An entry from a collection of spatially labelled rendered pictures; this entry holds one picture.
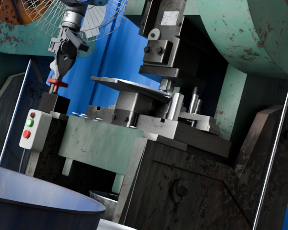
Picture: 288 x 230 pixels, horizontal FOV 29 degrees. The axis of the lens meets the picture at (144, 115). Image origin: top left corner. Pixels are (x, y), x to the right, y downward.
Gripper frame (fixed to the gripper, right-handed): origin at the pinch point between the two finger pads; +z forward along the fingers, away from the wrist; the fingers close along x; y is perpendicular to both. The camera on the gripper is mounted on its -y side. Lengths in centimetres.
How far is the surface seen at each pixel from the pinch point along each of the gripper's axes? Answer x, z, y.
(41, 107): 3.0, 12.8, 1.0
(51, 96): 3.0, 8.2, -2.8
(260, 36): -4, -20, -80
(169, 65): -14.4, -11.9, -39.0
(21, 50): -40, -19, 97
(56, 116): 4.0, 14.8, -10.8
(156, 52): -10.1, -15.0, -35.6
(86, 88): -135, -21, 154
